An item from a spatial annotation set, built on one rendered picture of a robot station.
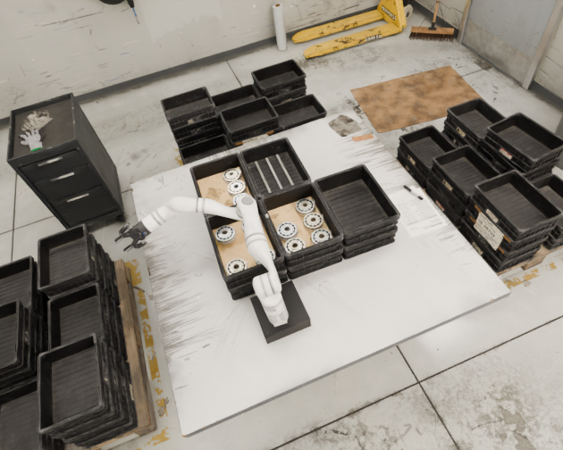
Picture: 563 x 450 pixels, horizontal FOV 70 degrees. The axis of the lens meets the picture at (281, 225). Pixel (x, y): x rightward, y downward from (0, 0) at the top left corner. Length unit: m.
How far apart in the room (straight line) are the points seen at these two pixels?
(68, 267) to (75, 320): 0.34
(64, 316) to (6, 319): 0.30
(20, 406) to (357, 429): 1.87
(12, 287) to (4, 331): 0.41
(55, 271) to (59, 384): 0.74
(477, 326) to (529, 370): 0.35
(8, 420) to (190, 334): 1.21
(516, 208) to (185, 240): 1.97
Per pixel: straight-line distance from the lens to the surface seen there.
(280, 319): 1.82
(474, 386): 2.70
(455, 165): 3.11
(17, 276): 3.18
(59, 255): 2.95
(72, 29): 4.88
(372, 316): 1.97
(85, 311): 2.75
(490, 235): 2.76
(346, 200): 2.19
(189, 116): 3.43
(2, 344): 2.79
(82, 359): 2.47
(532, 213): 2.80
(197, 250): 2.27
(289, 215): 2.13
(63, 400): 2.44
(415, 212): 2.34
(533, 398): 2.79
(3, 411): 2.89
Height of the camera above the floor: 2.48
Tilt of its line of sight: 52 degrees down
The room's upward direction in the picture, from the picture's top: 10 degrees counter-clockwise
